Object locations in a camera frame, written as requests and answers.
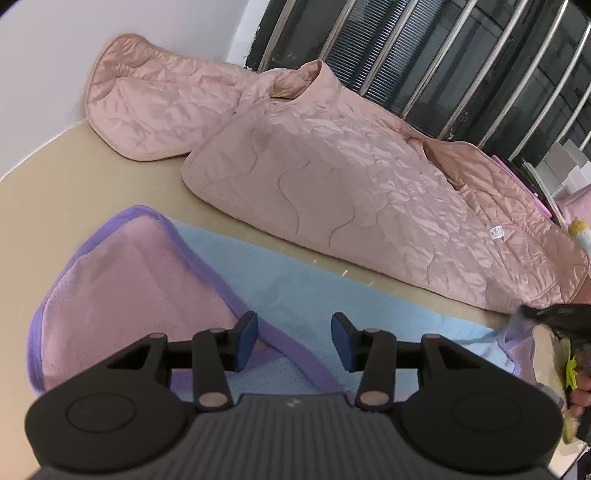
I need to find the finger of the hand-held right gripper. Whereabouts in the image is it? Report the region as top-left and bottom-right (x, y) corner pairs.
(512, 302), (591, 342)

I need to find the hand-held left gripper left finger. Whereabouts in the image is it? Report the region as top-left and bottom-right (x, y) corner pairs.
(106, 310), (259, 413)

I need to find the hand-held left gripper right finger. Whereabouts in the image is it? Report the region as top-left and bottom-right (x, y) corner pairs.
(331, 311), (486, 412)

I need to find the pink blue purple-trimmed baby top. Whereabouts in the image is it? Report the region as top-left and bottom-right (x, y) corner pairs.
(28, 205), (536, 402)

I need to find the pink quilted jacket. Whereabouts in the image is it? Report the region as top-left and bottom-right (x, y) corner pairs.
(85, 33), (591, 315)

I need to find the person's right hand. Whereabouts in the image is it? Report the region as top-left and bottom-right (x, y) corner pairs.
(564, 353), (591, 418)

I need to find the white yellow plush toy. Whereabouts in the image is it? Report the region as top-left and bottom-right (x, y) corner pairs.
(569, 217), (591, 252)

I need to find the pink pouch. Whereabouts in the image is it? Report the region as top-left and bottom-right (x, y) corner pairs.
(555, 187), (591, 227)

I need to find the stack of white boxes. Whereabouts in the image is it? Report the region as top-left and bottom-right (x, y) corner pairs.
(540, 141), (591, 195)

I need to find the window with metal bars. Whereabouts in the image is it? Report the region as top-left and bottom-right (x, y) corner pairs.
(245, 0), (591, 160)

